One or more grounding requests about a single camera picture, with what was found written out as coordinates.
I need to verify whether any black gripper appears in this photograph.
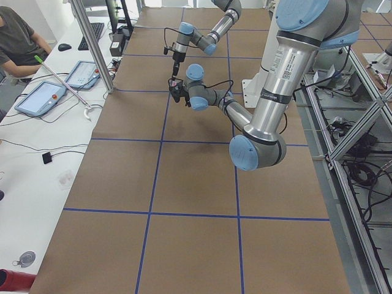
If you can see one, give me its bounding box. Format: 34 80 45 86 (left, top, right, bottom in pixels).
180 88 191 107
171 51 186 81

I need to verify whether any far blue teach pendant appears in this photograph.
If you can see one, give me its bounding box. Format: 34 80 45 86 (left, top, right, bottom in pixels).
65 61 100 90

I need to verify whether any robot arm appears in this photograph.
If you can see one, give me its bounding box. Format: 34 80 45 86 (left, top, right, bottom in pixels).
168 1 363 171
164 0 242 80

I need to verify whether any blue teach pendant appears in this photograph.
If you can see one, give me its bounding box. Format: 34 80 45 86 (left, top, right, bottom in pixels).
14 81 67 117
65 61 100 90

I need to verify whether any near blue teach pendant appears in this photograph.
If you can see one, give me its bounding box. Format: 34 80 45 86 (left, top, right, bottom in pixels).
14 81 67 117

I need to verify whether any black monitor stand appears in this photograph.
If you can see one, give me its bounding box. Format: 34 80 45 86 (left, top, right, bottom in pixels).
105 0 134 36

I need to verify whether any small black square pad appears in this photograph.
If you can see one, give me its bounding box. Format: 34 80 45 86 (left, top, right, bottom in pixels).
42 151 53 165

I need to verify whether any black computer mouse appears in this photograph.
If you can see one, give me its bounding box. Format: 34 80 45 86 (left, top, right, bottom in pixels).
58 43 72 51

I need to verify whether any aluminium side frame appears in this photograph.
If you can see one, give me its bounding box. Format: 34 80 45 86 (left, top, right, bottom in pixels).
290 18 392 294

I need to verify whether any aluminium frame post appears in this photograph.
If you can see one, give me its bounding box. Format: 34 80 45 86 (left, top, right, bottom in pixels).
69 0 114 94

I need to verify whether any black keyboard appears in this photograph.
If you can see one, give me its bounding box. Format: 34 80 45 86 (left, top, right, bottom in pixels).
77 22 105 51

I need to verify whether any black power adapter box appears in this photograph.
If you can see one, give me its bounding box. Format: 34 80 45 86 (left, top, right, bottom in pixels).
110 26 132 57

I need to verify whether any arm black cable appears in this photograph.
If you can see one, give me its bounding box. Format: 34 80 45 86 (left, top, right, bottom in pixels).
162 26 203 56
202 80 288 135

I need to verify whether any round metal disc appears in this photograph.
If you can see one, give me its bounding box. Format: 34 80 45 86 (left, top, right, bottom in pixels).
12 251 36 268

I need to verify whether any seated person in dark shirt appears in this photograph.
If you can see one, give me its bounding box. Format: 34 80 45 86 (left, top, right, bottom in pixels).
1 6 51 78

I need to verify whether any grabber stick with green handle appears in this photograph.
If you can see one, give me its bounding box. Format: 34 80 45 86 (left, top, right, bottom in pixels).
34 55 93 121

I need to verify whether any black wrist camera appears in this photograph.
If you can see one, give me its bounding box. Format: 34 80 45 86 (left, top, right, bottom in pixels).
168 78 183 103
164 46 174 55

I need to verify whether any red object at corner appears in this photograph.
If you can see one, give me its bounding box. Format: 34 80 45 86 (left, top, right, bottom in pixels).
1 269 36 293

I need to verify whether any black floor cable bundle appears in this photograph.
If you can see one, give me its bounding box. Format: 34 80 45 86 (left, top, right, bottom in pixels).
324 116 392 233

